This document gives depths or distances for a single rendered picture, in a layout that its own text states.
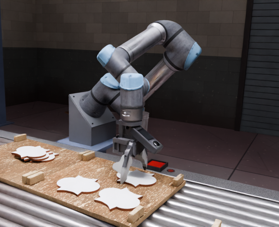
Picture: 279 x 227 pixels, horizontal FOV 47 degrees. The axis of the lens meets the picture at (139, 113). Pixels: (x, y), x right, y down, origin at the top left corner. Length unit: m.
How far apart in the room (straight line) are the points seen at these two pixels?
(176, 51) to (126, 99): 0.47
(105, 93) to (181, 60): 0.43
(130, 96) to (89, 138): 0.69
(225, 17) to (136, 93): 4.81
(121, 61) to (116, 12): 5.49
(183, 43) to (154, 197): 0.69
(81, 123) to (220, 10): 4.43
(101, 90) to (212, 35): 4.33
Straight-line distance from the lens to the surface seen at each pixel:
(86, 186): 1.05
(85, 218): 0.95
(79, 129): 1.70
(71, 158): 1.32
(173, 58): 1.42
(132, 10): 6.42
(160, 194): 1.03
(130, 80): 1.01
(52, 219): 0.96
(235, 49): 5.69
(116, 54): 1.14
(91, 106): 1.66
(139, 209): 0.89
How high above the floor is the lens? 1.39
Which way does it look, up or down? 12 degrees down
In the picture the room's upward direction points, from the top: 2 degrees clockwise
